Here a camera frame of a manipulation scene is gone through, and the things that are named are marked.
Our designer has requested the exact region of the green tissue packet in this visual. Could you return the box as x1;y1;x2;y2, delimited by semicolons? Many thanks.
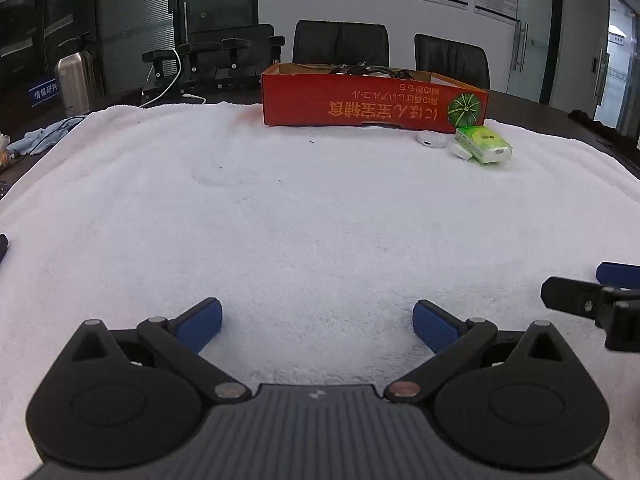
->
454;126;513;165

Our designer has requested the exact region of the black office chair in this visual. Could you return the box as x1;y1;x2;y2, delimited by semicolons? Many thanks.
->
190;24;276;68
292;20;390;68
414;34;491;91

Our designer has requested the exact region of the light blue cloth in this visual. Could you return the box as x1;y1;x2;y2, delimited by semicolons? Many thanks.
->
7;116;88;157

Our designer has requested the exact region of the white towel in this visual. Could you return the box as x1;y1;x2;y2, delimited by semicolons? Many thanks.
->
0;101;640;480

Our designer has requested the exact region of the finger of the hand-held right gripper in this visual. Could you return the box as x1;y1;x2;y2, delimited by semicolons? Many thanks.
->
541;276;621;318
596;261;640;289

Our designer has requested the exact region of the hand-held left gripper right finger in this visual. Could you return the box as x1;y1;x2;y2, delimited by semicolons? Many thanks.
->
384;299;573;403

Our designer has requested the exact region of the white cable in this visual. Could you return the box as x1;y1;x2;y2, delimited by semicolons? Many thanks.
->
141;47;206;108

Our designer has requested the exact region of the red cardboard box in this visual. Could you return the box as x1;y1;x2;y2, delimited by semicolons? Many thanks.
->
260;62;490;131

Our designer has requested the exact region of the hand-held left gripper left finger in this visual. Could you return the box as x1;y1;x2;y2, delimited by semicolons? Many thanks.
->
62;297;252;403

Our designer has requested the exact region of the blue desk sign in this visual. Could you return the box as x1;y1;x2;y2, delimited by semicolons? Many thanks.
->
30;80;60;108

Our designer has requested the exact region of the steel thermos jug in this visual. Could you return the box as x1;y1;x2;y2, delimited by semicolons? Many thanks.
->
54;35;103;116

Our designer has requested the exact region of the black charging cable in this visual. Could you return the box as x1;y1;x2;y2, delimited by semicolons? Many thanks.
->
327;62;402;79

